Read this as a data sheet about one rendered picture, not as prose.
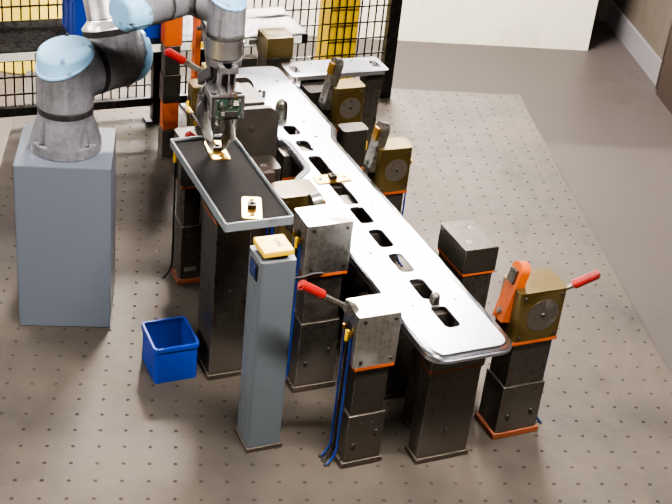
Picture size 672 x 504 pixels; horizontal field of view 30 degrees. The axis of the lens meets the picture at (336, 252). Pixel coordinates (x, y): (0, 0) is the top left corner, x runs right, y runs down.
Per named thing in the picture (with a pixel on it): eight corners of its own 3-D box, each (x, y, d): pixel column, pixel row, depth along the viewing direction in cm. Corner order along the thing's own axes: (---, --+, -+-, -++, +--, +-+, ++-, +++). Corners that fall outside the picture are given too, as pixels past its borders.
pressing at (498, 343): (531, 349, 239) (532, 343, 238) (426, 368, 230) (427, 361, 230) (279, 66, 346) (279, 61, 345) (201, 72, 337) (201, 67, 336)
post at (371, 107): (372, 162, 365) (384, 70, 350) (357, 164, 363) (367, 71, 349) (365, 154, 369) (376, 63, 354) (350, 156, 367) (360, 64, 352)
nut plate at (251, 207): (262, 220, 237) (262, 214, 236) (242, 219, 236) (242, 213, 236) (261, 198, 244) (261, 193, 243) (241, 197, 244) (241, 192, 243)
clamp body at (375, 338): (381, 463, 251) (404, 312, 233) (327, 474, 247) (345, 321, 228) (367, 440, 257) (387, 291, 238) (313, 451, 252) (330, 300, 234)
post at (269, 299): (282, 446, 252) (299, 260, 230) (246, 453, 249) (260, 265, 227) (269, 423, 258) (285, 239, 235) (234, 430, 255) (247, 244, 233)
